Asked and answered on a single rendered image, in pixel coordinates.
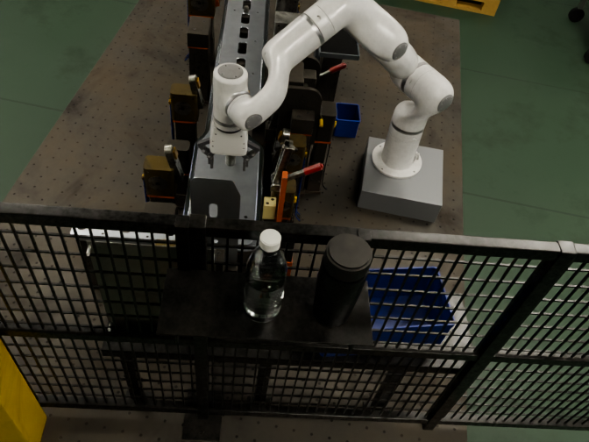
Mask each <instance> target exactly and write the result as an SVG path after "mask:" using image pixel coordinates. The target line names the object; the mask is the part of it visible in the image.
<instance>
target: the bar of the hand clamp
mask: <svg viewBox="0 0 589 442"><path fill-rule="evenodd" d="M279 148H281V153H280V158H279V160H278V162H277V165H276V168H275V170H274V173H273V178H272V180H271V183H272V184H274V183H278V184H279V185H280V184H281V177H282V171H286V168H287V164H288V162H289V159H290V156H291V154H292V153H293V152H297V151H298V148H296V147H295V146H293V140H288V139H285V142H284V144H282V145H280V142H279V141H278V140H276V141H275V142H274V145H273V150H274V151H277V150H279Z"/></svg>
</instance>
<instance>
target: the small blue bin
mask: <svg viewBox="0 0 589 442"><path fill-rule="evenodd" d="M336 105H337V117H336V121H337V123H336V127H334V131H333V135H334V136H338V137H348V138H356V135H357V131H358V125H359V123H360V121H361V120H360V111H359V105H358V104H355V103H336Z"/></svg>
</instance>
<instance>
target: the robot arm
mask: <svg viewBox="0 0 589 442"><path fill-rule="evenodd" d="M341 29H344V30H346V31H347V32H348V33H349V34H350V35H351V36H352V37H353V38H354V39H355V40H356V41H357V42H358V43H359V44H360V45H361V46H362V47H363V48H364V49H365V50H366V51H367V52H368V53H369V54H370V55H371V56H372V57H373V58H374V59H375V60H376V61H378V62H379V63H380V64H381V65H382V66H383V67H384V68H385V70H386V71H387V72H388V73H389V75H390V78H391V80H392V82H393V83H394V85H395V86H396V87H397V88H399V89H400V90H401V91H402V92H403V93H404V94H405V95H407V96H408V97H409V98H410V99H411V100H412V101H403V102H400V103H399V104H398V105H397V106H396V108H395V109H394V114H393V116H392V119H391V123H390V126H389V129H388V133H387V138H386V141H385V142H384V143H381V144H379V145H377V146H376V147H375V148H374V150H373V154H372V162H373V165H374V166H375V167H376V168H377V169H378V170H379V171H380V172H381V173H382V174H383V175H386V176H389V177H392V178H395V179H407V178H410V177H412V176H415V175H416V174H417V173H418V172H419V171H420V169H421V166H422V159H421V157H420V154H419V153H418V152H417V148H418V146H419V143H420V140H421V137H422V133H423V131H424V128H425V125H426V123H427V121H428V119H429V117H431V116H433V115H436V114H437V113H439V112H441V111H444V110H446V109H447V108H448V107H449V106H450V105H451V103H452V100H453V97H454V90H453V88H452V86H451V84H450V82H449V81H448V80H447V79H446V78H445V77H444V76H442V75H441V74H440V73H438V72H437V71H436V70H435V69H434V68H433V67H432V66H431V65H429V64H428V63H427V62H426V61H424V60H423V59H422V58H421V57H420V56H418V55H417V53H416V51H415V49H414V48H413V47H412V46H411V45H410V44H409V42H408V35H407V33H406V32H405V30H404V29H403V27H402V26H401V25H400V24H399V23H398V22H397V21H396V20H395V19H394V18H393V17H392V16H391V15H389V14H388V13H387V12H386V11H385V10H384V9H382V8H381V7H380V6H379V5H378V4H377V3H375V2H374V1H373V0H318V1H317V2H316V3H314V4H313V5H312V6H310V7H309V8H308V9H307V10H305V11H304V12H303V13H302V14H301V15H300V16H299V17H298V18H296V19H295V20H294V21H292V22H291V23H290V24H289V25H287V26H286V27H285V28H284V29H283V30H281V31H280V32H279V33H277V34H276V35H275V36H274V37H273V38H271V39H270V40H269V41H268V42H267V43H266V44H265V45H264V47H263V49H262V57H263V60H264V62H265V64H266V66H267V69H268V78H267V81H266V84H265V86H264V87H263V88H262V90H261V91H260V92H259V93H258V94H257V95H255V96H254V97H252V96H251V94H250V92H249V90H248V86H247V83H248V73H247V71H246V69H245V68H244V67H242V66H240V65H238V64H236V63H224V64H221V65H219V66H217V67H216V68H215V69H214V71H213V120H212V124H211V129H210V137H209V138H206V139H202V140H199V141H198V142H197V146H198V147H199V148H200V149H201V150H202V152H203V153H204V154H205V155H207V158H208V164H210V168H213V165H214V154H221V155H232V156H242V157H243V158H244V162H243V171H245V168H248V161H249V160H250V159H251V158H252V157H254V156H255V154H256V153H258V152H259V149H260V146H258V145H256V144H254V143H252V142H251V141H249V140H248V131H250V130H252V129H254V128H256V127H257V126H259V125H260V124H262V123H263V122H264V121H265V120H267V119H268V118H269V117H270V116H271V115H272V114H274V113H275V112H276V111H277V110H278V109H279V108H280V106H281V104H282V103H283V101H284V99H285V97H286V94H287V88H288V80H289V74H290V71H291V69H292V68H293V67H294V66H296V65H297V64H298V63H299V62H301V61H302V60H304V59H305V58H306V57H307V56H309V55H310V54H311V53H313V52H314V51H315V50H316V49H317V48H318V47H320V46H321V45H322V44H323V43H325V42H326V41H327V40H328V39H330V38H331V37H332V36H334V35H335V34H336V33H337V32H339V31H340V30H341ZM208 144H209V148H207V147H206V145H208ZM247 147H250V148H251V149H252V150H251V151H250V152H249V151H248V150H247Z"/></svg>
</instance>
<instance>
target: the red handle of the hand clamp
mask: <svg viewBox="0 0 589 442"><path fill-rule="evenodd" d="M320 170H323V164H321V163H320V162H319V163H316V164H315V165H312V166H309V167H306V168H304V169H302V170H299V171H296V172H293V173H291V174H288V175H287V181H291V180H293V179H295V178H298V177H301V176H304V175H310V174H313V173H315V172H317V171H320Z"/></svg>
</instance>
